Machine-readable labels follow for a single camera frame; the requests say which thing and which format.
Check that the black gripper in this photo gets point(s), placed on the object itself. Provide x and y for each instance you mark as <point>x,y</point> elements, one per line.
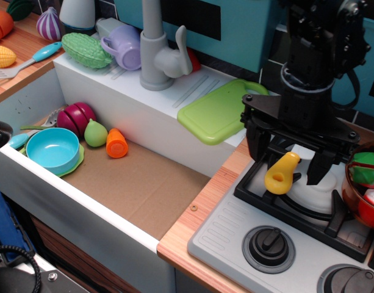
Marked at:
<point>303,115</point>

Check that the green toy bitter gourd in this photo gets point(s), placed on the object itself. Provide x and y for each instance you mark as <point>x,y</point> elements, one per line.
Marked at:
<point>86,50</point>

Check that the teal toy bowl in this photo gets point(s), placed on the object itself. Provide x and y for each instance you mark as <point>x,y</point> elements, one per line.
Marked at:
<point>58,136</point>

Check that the green toy plate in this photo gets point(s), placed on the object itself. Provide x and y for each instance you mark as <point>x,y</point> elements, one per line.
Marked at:
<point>59,160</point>

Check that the teal box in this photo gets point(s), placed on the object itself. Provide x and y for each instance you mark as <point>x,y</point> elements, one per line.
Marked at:
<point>249,33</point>

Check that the black stove knob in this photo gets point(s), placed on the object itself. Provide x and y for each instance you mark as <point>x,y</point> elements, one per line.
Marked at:
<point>268,249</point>

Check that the teal handled grey spatula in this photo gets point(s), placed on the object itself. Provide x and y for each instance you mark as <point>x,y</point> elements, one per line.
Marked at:
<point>40,55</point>

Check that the red toy tomato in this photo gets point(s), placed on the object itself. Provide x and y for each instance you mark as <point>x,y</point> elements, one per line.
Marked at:
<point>196,65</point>

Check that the brown transparent toy pot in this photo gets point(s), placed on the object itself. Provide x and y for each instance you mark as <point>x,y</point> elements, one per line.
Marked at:
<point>352,193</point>

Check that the black stove grate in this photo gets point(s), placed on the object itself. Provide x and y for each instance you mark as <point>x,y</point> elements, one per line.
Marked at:
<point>317,211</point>

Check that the green cutting board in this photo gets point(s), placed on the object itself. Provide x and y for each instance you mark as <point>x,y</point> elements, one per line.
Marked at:
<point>216,116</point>

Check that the red white toy food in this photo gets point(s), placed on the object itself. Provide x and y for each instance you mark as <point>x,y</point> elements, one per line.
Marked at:
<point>366,208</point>

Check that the blue box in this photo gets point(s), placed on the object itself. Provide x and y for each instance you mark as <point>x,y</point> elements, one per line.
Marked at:
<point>11,231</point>

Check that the grey white toy bottle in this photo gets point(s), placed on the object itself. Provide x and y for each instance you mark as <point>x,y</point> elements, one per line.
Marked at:
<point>78,14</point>

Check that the purple striped toy onion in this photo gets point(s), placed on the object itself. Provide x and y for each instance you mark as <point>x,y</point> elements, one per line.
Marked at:
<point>48,25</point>

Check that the orange toy carrot slice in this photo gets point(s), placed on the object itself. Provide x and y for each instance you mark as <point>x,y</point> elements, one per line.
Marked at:
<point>6,23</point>

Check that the green red toy vegetable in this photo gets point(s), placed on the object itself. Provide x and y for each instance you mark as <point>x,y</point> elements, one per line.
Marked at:
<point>361,169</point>

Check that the teal handled grey fork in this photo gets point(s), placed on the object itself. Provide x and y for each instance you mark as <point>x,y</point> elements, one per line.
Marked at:
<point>20,140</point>

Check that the orange toy carrot piece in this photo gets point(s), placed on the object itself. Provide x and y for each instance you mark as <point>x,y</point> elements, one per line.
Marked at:
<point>116,144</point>

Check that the yellow handled toy knife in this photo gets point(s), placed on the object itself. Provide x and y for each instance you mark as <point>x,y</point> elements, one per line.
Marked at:
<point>279,177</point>

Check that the purple toy cup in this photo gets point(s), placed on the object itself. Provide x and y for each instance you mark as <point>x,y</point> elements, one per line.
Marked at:
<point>123,43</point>

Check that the yellow toy corn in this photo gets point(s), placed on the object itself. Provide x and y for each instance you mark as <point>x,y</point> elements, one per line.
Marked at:
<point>7,57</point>

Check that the grey toy faucet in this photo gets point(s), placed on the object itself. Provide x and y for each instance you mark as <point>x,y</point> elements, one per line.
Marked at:
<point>161,65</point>

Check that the green toy pear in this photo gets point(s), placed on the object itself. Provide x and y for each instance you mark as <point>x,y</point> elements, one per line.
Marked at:
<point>95,134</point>

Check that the magenta toy red onion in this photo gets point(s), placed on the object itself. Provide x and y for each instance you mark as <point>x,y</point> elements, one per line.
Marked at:
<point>76,117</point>

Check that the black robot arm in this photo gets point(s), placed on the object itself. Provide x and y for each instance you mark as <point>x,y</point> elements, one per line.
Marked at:
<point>326,43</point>

